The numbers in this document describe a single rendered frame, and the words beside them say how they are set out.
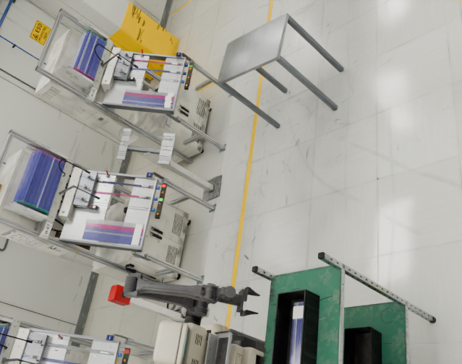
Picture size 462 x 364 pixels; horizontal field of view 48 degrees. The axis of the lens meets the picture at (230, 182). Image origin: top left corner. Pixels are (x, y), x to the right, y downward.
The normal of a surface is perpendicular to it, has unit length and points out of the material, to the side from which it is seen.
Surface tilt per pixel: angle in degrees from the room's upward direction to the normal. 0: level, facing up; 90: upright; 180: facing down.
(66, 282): 90
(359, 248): 0
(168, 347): 42
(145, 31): 91
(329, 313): 0
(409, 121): 0
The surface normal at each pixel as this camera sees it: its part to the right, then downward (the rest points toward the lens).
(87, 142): 0.70, -0.26
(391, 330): -0.70, -0.43
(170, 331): -0.04, -0.49
